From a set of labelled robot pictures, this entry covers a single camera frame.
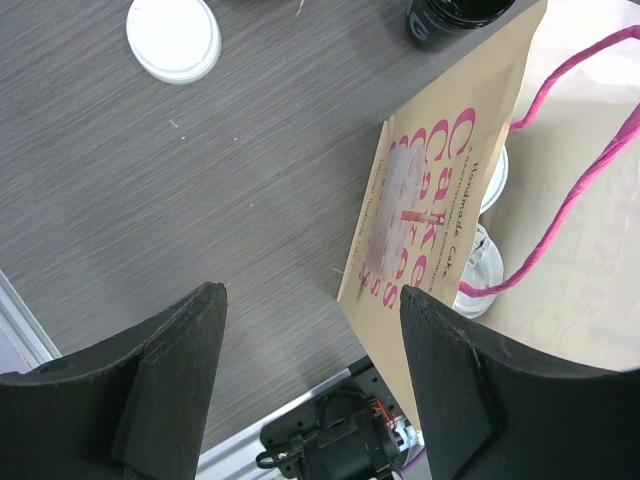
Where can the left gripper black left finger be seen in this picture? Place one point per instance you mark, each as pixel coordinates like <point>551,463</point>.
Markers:
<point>125,400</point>

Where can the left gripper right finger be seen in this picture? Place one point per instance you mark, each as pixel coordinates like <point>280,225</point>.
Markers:
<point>491,407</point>

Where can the white cup lid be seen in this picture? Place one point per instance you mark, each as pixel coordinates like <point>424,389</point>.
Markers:
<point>177,42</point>
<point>497,183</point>
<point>484,268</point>

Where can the pink paper gift bag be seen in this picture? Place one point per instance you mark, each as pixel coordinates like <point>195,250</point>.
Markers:
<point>558,86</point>

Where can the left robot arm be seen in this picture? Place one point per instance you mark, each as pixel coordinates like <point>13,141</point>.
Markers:
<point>134,406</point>

